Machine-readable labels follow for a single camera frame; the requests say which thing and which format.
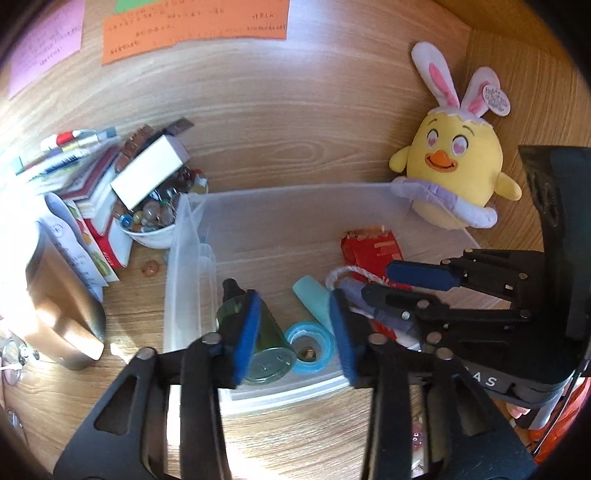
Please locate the mint green tube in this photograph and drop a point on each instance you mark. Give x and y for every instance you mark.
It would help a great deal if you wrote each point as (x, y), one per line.
(316, 300)

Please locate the yellow chick plush toy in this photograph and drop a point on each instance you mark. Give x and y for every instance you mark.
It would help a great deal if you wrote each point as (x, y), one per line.
(455, 161)

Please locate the dark green dropper bottle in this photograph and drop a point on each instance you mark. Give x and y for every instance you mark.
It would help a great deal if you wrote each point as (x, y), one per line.
(268, 350)

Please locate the orange cloth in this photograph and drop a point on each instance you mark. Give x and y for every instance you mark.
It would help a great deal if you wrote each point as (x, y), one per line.
(570, 415)

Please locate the small white box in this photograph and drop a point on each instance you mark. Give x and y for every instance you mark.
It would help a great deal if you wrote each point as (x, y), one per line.
(147, 170)

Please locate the clear plastic storage box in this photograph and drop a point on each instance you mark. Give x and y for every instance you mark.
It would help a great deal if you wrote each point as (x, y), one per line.
(277, 230)

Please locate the pink paper note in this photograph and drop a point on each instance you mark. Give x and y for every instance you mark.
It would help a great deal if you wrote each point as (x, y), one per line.
(44, 46)

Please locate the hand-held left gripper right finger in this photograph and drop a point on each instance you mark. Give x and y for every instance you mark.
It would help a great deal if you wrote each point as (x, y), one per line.
(344, 341)

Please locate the eyeglasses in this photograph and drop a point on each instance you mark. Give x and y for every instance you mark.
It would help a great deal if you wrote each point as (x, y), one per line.
(16, 357)

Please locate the brown mug with lid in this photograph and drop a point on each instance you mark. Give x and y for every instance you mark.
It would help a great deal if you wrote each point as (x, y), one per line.
(60, 304)

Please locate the white bowl of beads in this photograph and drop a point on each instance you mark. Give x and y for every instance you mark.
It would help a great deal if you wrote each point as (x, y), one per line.
(150, 221)

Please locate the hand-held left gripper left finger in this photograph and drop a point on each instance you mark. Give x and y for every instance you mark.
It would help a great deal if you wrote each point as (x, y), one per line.
(244, 337)

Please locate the red white carton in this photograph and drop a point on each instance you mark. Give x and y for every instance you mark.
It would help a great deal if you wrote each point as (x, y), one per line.
(108, 242)

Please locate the red packet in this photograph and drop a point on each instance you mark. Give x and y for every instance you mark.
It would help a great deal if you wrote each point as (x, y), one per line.
(374, 251)

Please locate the stack of thin booklets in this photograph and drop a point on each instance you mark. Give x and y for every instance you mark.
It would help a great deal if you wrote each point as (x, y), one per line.
(55, 164)

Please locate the red white marker pen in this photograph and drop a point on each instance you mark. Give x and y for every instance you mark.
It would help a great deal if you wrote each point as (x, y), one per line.
(69, 137)

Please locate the orange paper note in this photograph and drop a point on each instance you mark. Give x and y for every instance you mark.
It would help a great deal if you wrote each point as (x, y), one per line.
(194, 30)

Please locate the white mug carton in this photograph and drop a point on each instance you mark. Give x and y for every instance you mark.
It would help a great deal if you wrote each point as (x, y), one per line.
(76, 251)

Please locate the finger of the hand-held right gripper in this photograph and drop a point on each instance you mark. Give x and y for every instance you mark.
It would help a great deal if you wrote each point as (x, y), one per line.
(420, 273)
(392, 297)

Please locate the dark red book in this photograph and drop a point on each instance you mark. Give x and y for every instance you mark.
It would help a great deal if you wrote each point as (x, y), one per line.
(94, 177)

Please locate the green paper note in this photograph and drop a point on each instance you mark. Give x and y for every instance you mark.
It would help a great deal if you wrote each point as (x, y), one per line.
(134, 5)

